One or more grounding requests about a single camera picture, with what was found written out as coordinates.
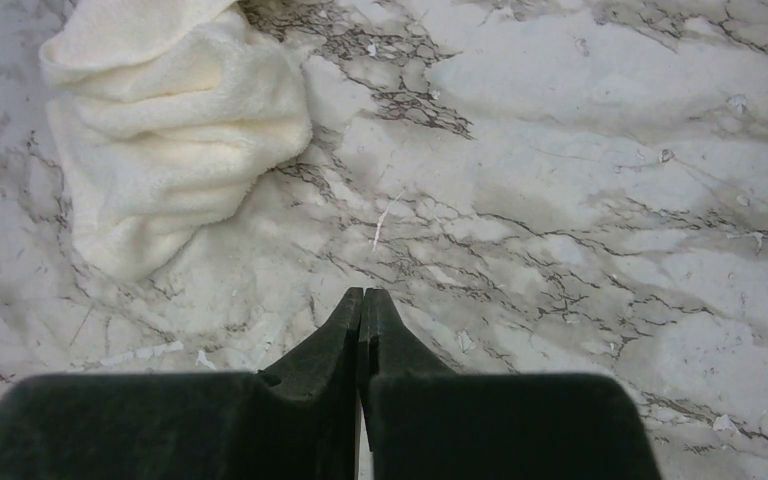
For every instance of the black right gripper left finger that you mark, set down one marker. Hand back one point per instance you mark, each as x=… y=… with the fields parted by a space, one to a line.
x=296 y=419

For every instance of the cream white towel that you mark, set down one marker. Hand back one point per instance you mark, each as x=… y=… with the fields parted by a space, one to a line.
x=164 y=115

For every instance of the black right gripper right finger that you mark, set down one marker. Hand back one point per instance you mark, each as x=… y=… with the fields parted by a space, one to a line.
x=426 y=421

